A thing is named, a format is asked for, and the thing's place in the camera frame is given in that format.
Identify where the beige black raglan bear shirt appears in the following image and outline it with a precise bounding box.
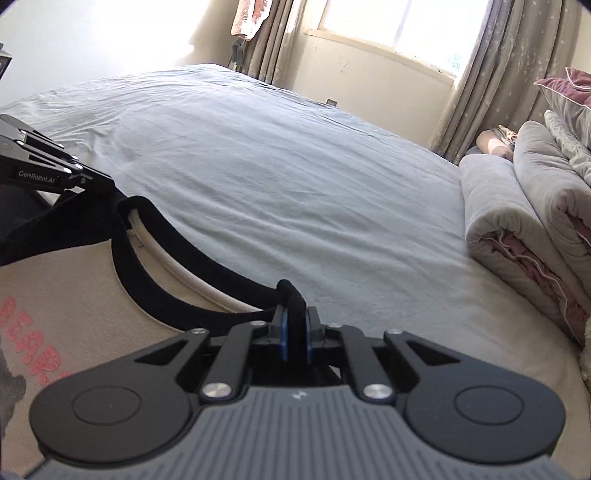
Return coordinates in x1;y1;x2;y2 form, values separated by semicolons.
1;191;301;474

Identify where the lower folded grey quilt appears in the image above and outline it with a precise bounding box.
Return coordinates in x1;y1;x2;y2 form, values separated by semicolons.
459;154;590;345

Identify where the folded grey quilt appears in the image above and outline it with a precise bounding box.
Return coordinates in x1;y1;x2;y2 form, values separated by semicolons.
514;121;590;291
459;154;590;345

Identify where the grey bed sheet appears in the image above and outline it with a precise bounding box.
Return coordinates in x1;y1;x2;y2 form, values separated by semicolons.
4;65;590;477

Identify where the upper folded grey quilt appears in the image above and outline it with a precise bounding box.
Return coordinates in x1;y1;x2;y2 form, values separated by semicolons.
514;121;590;291

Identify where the grey left window curtain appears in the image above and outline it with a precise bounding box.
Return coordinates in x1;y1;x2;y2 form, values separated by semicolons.
228;0;328;87

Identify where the grey window curtain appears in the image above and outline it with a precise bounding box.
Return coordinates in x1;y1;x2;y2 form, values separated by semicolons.
228;0;328;87
429;0;585;164

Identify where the pink hanging cloth bag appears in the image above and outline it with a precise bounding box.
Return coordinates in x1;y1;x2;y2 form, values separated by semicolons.
230;0;273;41

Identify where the light grey patterned quilt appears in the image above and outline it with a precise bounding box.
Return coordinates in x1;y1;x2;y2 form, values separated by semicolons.
544;110;591;184

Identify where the grey right window curtain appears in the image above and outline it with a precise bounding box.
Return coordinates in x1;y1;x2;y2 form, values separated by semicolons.
429;0;585;164

